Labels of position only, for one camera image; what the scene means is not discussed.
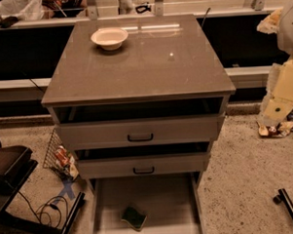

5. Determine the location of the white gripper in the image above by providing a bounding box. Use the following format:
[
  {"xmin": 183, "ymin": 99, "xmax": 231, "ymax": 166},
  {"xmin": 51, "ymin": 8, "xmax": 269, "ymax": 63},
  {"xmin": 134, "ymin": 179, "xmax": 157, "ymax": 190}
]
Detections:
[{"xmin": 257, "ymin": 0, "xmax": 293, "ymax": 127}]

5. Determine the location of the green yellow sponge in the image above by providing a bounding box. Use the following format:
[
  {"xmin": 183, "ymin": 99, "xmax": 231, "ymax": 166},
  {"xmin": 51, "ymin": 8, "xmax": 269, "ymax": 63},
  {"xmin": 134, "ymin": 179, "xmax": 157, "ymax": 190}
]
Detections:
[{"xmin": 121, "ymin": 207, "xmax": 147, "ymax": 232}]

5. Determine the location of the top grey drawer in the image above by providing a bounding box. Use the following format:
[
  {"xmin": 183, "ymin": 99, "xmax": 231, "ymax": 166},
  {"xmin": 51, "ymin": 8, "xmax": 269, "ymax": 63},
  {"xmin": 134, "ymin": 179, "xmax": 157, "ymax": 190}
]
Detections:
[{"xmin": 55, "ymin": 115, "xmax": 225, "ymax": 150}]

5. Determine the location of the middle grey drawer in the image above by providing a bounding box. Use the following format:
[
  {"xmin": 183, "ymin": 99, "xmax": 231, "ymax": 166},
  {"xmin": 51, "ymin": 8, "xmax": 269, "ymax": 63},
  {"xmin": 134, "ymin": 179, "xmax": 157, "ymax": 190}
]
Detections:
[{"xmin": 77, "ymin": 153, "xmax": 210, "ymax": 179}]

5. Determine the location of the grey drawer cabinet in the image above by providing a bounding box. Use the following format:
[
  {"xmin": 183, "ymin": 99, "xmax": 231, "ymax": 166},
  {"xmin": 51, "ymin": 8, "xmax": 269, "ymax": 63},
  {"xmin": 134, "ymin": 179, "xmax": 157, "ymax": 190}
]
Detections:
[{"xmin": 37, "ymin": 12, "xmax": 243, "ymax": 234}]

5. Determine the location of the bottom open grey drawer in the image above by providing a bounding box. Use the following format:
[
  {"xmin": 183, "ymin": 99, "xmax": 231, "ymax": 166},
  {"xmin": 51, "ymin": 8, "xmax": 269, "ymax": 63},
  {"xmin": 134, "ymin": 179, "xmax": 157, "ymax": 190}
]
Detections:
[{"xmin": 91, "ymin": 173, "xmax": 206, "ymax": 234}]

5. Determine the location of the crumpled snack wrapper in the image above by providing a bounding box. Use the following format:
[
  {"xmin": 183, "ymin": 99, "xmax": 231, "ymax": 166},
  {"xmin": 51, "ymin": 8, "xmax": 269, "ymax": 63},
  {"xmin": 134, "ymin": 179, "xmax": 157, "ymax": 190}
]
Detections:
[{"xmin": 258, "ymin": 121, "xmax": 293, "ymax": 138}]

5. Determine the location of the black bar on floor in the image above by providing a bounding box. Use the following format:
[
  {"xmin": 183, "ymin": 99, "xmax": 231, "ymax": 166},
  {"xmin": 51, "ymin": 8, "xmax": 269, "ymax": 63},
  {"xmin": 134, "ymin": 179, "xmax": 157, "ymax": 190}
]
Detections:
[{"xmin": 273, "ymin": 188, "xmax": 293, "ymax": 220}]

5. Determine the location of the black clip on ledge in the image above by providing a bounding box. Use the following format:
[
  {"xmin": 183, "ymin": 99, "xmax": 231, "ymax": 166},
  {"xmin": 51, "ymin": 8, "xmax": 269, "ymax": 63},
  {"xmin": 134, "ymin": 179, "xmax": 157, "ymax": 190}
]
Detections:
[{"xmin": 135, "ymin": 4, "xmax": 152, "ymax": 14}]

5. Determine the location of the white bowl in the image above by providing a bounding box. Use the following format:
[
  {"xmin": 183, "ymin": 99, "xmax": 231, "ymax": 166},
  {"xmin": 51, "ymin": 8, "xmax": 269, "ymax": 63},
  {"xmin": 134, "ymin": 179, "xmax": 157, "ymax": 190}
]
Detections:
[{"xmin": 91, "ymin": 27, "xmax": 128, "ymax": 51}]

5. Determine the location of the orange snack packet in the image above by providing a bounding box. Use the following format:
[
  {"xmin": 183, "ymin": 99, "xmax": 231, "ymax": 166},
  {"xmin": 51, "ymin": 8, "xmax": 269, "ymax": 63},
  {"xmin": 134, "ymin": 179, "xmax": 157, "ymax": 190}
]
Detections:
[{"xmin": 55, "ymin": 146, "xmax": 69, "ymax": 167}]

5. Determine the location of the white plastic bag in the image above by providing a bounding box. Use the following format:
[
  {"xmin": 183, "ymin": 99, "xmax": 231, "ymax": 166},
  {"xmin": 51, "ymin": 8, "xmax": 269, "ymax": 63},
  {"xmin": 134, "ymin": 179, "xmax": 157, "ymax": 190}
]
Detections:
[{"xmin": 0, "ymin": 0, "xmax": 44, "ymax": 20}]

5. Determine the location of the wire mesh basket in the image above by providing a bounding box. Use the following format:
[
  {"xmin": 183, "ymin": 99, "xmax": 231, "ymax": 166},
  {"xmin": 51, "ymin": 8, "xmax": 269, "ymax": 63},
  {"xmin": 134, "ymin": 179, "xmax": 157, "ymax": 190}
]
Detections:
[{"xmin": 43, "ymin": 131, "xmax": 79, "ymax": 181}]

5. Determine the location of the black floor cable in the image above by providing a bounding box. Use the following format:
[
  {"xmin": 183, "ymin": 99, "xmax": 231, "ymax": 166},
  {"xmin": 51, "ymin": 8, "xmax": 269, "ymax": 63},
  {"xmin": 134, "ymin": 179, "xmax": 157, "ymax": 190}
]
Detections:
[{"xmin": 17, "ymin": 188, "xmax": 70, "ymax": 231}]

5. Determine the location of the black cart frame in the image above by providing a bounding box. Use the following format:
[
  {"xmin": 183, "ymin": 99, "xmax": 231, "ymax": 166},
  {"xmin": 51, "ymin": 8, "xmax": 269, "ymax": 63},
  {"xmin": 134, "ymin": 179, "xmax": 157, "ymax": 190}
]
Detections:
[{"xmin": 0, "ymin": 141, "xmax": 85, "ymax": 234}]

